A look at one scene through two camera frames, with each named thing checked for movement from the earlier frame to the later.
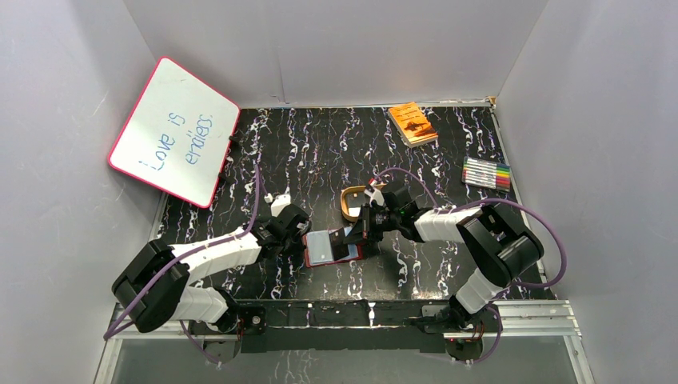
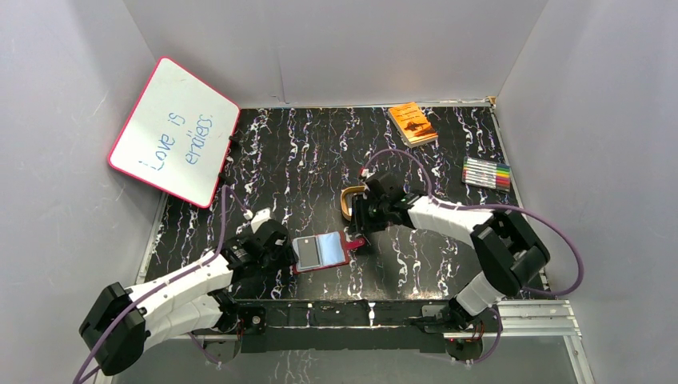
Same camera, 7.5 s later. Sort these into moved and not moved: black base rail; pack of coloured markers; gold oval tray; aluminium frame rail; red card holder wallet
Moved: red card holder wallet
Not moved: black base rail; aluminium frame rail; pack of coloured markers; gold oval tray
